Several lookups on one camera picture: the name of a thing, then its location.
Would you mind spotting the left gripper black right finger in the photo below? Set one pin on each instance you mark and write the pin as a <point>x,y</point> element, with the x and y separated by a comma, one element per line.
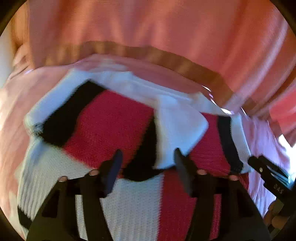
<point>223,209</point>

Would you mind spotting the orange curtain with brown band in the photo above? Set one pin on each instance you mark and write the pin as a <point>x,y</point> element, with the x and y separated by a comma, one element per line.
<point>243,51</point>

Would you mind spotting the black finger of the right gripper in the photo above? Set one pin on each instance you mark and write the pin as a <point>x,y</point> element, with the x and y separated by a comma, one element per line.
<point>268,169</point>

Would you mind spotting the person's right hand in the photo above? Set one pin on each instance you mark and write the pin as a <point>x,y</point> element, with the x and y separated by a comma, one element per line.
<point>271,218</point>

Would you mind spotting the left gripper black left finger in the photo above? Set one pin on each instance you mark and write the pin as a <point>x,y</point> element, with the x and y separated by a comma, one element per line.
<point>57,217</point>

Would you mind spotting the pink floral bed blanket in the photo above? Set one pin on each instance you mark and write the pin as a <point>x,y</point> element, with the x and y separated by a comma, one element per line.
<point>25,87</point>

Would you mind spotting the white red black knit sweater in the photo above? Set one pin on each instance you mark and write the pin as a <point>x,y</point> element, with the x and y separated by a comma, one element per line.
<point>83,120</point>

